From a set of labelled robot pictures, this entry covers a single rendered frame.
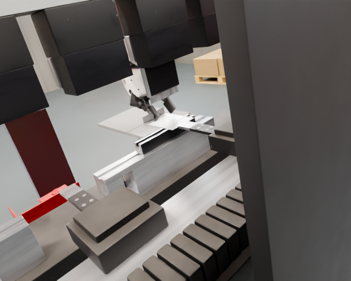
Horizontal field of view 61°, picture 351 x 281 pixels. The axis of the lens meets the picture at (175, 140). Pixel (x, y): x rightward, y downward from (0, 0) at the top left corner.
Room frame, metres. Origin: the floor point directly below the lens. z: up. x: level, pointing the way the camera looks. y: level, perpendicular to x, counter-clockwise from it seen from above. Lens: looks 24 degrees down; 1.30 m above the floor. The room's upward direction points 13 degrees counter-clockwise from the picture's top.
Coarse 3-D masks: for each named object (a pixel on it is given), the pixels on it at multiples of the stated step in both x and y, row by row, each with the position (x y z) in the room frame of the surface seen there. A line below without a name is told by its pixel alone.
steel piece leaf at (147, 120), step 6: (162, 108) 0.89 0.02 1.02; (162, 114) 0.88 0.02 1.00; (168, 114) 0.87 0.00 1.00; (174, 114) 0.85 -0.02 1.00; (144, 120) 0.84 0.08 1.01; (150, 120) 0.85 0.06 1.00; (162, 120) 0.83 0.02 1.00; (168, 120) 0.81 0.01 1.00; (174, 120) 0.80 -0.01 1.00; (156, 126) 0.79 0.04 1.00; (162, 126) 0.78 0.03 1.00
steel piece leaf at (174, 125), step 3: (186, 117) 0.81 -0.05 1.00; (189, 117) 0.80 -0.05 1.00; (180, 120) 0.79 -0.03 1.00; (183, 120) 0.78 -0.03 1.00; (186, 120) 0.78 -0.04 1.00; (189, 120) 0.78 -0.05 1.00; (174, 123) 0.78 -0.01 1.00; (177, 123) 0.77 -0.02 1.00; (180, 123) 0.77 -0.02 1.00; (168, 126) 0.77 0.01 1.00; (171, 126) 0.76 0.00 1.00; (174, 126) 0.76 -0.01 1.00; (177, 126) 0.75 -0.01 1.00; (171, 129) 0.74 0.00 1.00
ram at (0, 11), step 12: (0, 0) 0.56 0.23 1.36; (12, 0) 0.57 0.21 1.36; (24, 0) 0.58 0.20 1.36; (36, 0) 0.59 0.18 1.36; (48, 0) 0.61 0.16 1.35; (60, 0) 0.62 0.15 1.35; (72, 0) 0.63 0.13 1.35; (84, 0) 0.65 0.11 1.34; (0, 12) 0.55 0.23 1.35; (12, 12) 0.57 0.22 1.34; (24, 12) 0.58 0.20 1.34
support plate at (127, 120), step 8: (128, 112) 0.99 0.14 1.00; (136, 112) 0.97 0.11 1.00; (144, 112) 0.95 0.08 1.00; (168, 112) 0.89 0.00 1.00; (176, 112) 0.88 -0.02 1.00; (184, 112) 0.86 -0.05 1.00; (104, 120) 0.96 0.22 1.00; (112, 120) 0.94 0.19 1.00; (120, 120) 0.92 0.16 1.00; (128, 120) 0.90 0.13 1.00; (136, 120) 0.89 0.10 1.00; (112, 128) 0.87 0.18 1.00; (120, 128) 0.85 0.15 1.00; (128, 128) 0.83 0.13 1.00; (136, 128) 0.82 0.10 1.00; (144, 128) 0.80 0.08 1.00; (152, 128) 0.79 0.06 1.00; (136, 136) 0.77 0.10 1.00; (144, 136) 0.74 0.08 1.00
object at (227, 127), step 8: (184, 128) 0.73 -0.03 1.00; (192, 128) 0.71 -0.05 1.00; (200, 128) 0.70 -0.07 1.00; (208, 128) 0.68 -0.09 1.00; (216, 128) 0.60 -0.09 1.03; (224, 128) 0.59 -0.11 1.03; (208, 136) 0.60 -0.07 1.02; (216, 136) 0.59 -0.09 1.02; (224, 136) 0.58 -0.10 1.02; (232, 136) 0.56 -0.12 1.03; (216, 144) 0.59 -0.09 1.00; (224, 144) 0.57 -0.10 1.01; (232, 144) 0.55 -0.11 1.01; (224, 152) 0.57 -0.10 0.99; (232, 152) 0.55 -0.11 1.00
